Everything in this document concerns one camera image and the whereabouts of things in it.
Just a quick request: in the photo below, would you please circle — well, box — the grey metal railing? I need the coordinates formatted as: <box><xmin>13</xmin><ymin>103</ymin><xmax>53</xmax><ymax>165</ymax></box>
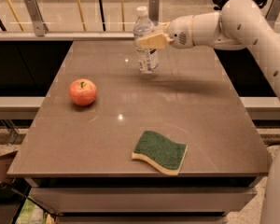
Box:
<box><xmin>0</xmin><ymin>0</ymin><xmax>280</xmax><ymax>42</ymax></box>

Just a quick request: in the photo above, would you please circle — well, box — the clear plastic water bottle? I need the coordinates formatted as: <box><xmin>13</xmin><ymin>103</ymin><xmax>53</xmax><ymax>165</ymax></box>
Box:
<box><xmin>133</xmin><ymin>7</ymin><xmax>159</xmax><ymax>74</ymax></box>

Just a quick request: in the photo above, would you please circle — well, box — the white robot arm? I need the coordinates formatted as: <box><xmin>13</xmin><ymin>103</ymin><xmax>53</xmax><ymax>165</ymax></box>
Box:
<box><xmin>136</xmin><ymin>0</ymin><xmax>280</xmax><ymax>224</ymax></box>

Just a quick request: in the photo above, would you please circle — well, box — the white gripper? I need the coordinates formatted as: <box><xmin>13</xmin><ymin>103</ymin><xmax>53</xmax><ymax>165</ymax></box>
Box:
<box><xmin>136</xmin><ymin>15</ymin><xmax>194</xmax><ymax>49</ymax></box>

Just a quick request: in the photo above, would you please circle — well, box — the red apple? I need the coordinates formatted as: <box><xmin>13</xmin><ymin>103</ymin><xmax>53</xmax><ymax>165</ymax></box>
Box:
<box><xmin>68</xmin><ymin>78</ymin><xmax>97</xmax><ymax>106</ymax></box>

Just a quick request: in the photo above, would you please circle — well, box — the green and yellow sponge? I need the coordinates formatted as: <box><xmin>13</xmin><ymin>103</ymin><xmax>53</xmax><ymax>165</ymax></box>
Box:
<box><xmin>132</xmin><ymin>131</ymin><xmax>188</xmax><ymax>176</ymax></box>

